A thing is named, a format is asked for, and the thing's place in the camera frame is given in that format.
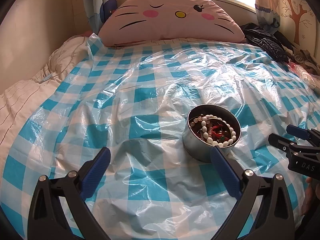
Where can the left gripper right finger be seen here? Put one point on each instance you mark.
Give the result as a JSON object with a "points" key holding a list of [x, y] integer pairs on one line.
{"points": [[228, 176]]}

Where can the blue checkered plastic sheet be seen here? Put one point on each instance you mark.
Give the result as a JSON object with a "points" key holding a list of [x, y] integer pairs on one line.
{"points": [[135, 101]]}

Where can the white striped bed quilt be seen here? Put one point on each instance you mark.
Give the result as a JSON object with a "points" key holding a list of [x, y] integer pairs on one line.
{"points": [[20, 100]]}

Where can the round metal tin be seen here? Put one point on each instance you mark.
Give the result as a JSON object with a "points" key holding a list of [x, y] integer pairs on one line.
{"points": [[208, 126]]}

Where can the person's right hand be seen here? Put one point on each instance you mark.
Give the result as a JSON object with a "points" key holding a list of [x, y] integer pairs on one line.
{"points": [[310, 195]]}

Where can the blue cartoon curtain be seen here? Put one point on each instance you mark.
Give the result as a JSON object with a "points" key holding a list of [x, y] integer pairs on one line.
{"points": [[98, 11], [267, 12]]}

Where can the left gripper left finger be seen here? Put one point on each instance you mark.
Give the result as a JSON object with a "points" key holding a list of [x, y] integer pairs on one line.
{"points": [[92, 172]]}

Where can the black shiny jacket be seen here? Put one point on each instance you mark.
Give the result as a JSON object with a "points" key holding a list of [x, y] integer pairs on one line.
{"points": [[272, 44]]}

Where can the tree wall sticker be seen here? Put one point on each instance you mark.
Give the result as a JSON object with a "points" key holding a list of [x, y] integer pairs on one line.
{"points": [[295, 11]]}

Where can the blue cartoon curtain right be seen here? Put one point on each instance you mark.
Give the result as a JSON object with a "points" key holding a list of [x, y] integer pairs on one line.
{"points": [[267, 12]]}

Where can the pink cat face pillow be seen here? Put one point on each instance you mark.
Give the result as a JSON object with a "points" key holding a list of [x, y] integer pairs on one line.
{"points": [[148, 20]]}

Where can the pile of clothes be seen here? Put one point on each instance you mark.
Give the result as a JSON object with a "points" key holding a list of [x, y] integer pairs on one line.
{"points": [[306, 60]]}

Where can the blue cartoon curtain left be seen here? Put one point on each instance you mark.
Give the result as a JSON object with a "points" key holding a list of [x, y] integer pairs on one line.
{"points": [[98, 11]]}

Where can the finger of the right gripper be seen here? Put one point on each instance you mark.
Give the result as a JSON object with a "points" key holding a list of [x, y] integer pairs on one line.
{"points": [[291, 148], [310, 135]]}

